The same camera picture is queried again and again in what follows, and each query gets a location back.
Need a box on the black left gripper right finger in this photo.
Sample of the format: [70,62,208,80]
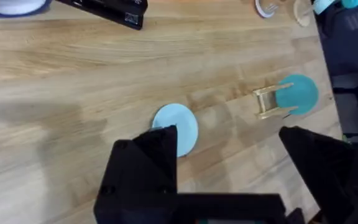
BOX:
[278,126,358,224]

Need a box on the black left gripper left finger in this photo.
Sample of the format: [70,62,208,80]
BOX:
[93,124,178,224]

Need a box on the small wooden peg rack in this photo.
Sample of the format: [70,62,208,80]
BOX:
[252,82,299,120]

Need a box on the light blue plate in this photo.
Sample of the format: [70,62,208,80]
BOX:
[151,103,199,158]

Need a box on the teal plate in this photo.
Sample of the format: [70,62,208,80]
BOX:
[274,73,319,116]

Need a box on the dark office chair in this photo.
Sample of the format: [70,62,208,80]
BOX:
[311,0,358,144]

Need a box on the wooden round spoon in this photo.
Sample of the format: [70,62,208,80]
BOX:
[293,0,316,27]

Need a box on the black flat box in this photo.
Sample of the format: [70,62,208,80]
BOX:
[56,0,149,31]

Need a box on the white tape roll blue rim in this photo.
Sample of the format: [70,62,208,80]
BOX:
[0,0,53,18]

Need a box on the white ring with fork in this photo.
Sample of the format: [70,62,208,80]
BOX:
[254,0,281,19]

